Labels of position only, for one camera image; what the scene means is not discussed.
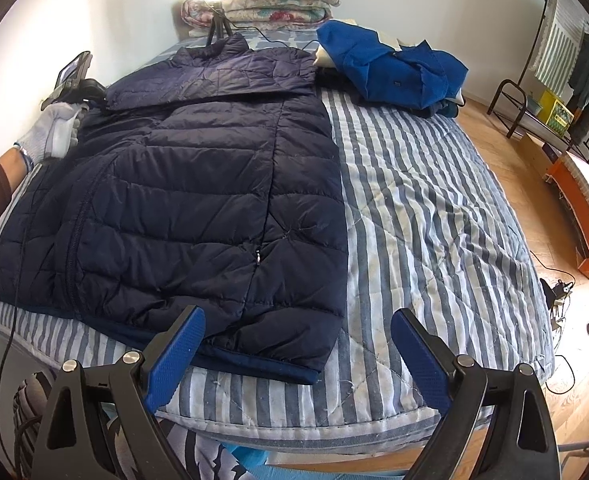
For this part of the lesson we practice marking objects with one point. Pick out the power strip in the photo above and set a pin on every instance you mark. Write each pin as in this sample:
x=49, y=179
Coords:
x=556, y=300

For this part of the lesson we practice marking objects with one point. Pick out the blue white striped quilt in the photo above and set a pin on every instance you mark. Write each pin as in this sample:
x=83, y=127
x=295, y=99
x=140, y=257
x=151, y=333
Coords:
x=424, y=210

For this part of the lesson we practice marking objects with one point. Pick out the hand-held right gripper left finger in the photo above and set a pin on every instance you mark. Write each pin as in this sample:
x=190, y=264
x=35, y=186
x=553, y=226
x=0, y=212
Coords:
x=174, y=360

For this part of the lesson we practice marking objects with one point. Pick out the navy puffer jacket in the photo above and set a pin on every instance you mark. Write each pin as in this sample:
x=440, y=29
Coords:
x=199, y=185

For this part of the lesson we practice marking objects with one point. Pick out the green white striped towel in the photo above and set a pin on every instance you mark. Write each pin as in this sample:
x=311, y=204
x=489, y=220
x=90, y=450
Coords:
x=559, y=35

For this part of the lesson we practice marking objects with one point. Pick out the light blue cloth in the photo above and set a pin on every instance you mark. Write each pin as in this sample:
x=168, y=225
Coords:
x=299, y=470

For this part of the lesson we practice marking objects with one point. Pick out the orange shelf board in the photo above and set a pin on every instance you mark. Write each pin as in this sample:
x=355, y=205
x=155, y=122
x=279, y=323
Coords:
x=581, y=210

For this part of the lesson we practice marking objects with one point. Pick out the black tripod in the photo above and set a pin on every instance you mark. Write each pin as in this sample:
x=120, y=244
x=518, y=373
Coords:
x=217, y=22

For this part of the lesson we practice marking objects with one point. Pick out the folded floral quilts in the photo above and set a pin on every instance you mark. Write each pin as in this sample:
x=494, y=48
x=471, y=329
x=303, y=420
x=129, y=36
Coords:
x=274, y=5

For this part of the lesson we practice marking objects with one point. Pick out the person's left hand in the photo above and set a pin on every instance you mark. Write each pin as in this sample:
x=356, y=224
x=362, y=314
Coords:
x=49, y=130

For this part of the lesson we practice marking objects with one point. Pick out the dark garment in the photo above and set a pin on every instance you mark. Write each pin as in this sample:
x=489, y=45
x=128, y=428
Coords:
x=447, y=109

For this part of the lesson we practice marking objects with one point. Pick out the metal clothes rack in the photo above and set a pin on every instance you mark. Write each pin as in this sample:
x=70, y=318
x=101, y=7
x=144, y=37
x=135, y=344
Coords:
x=511, y=90

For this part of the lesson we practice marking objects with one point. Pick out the yellow box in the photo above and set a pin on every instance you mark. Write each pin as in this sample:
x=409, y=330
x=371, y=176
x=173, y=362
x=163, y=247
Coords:
x=556, y=112

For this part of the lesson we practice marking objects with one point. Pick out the blue garment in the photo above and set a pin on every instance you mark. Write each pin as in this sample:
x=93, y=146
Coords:
x=389, y=70

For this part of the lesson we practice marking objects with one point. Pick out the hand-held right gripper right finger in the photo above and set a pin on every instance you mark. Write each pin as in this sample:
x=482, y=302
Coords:
x=419, y=360

